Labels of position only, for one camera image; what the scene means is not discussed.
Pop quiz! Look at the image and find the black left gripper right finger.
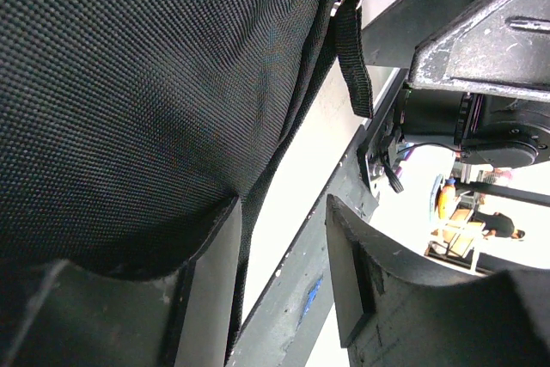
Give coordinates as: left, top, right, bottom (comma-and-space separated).
326, 195, 549, 366

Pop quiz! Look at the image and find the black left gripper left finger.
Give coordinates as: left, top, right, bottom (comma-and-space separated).
1, 199, 241, 366

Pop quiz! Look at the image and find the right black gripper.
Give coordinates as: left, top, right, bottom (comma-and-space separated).
394, 0, 549, 168

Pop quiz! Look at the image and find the black student backpack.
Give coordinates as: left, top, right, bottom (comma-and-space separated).
1, 0, 361, 346

